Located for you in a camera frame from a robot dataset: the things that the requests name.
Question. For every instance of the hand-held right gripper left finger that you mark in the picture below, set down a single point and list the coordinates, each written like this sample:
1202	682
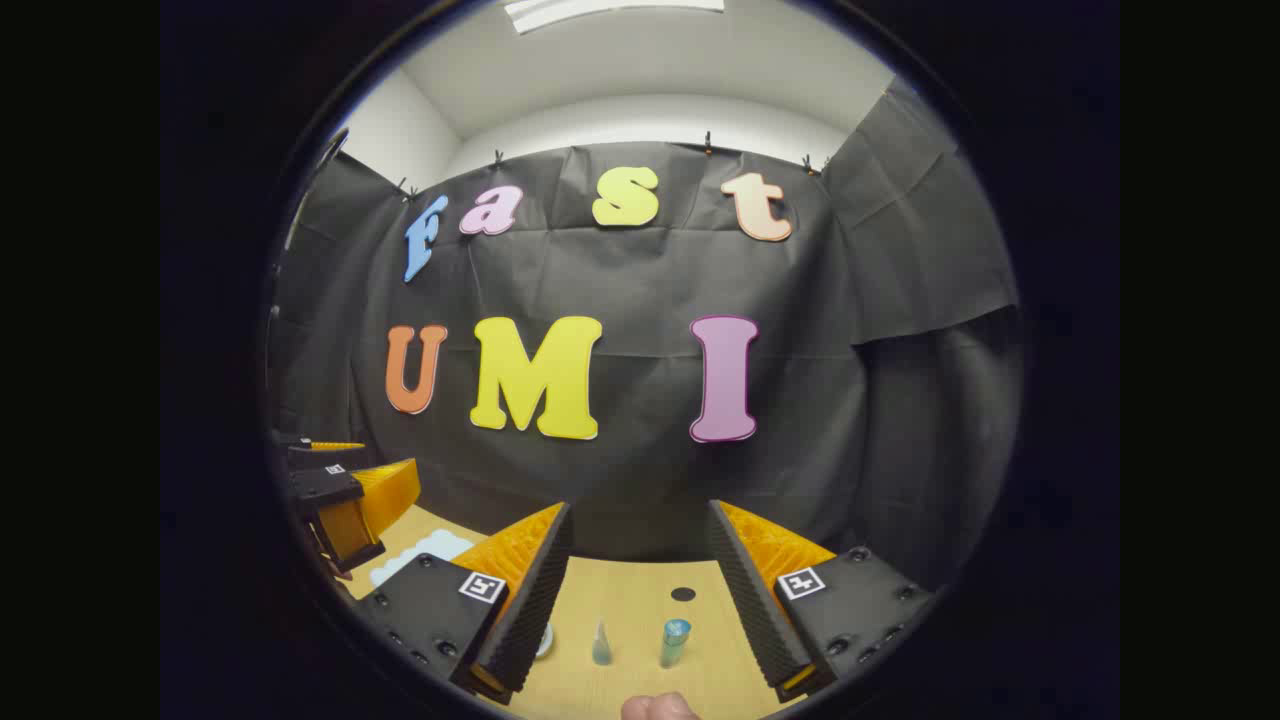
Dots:
530	620

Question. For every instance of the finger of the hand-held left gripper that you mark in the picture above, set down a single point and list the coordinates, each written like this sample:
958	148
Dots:
320	457
325	487

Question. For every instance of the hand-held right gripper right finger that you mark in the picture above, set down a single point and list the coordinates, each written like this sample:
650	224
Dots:
750	610

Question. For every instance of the small clear pointed bottle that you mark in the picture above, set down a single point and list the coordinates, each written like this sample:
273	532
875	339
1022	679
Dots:
601	648

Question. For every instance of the blue capped teal bottle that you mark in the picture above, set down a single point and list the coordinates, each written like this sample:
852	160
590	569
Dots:
675	642

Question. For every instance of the light blue suitcase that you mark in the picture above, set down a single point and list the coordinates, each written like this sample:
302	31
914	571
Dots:
430	548

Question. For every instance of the black backdrop cloth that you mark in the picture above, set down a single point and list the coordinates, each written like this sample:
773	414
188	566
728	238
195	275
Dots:
640	280

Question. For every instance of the ceiling light panel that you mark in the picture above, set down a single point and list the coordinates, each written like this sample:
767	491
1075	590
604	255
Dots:
610	10

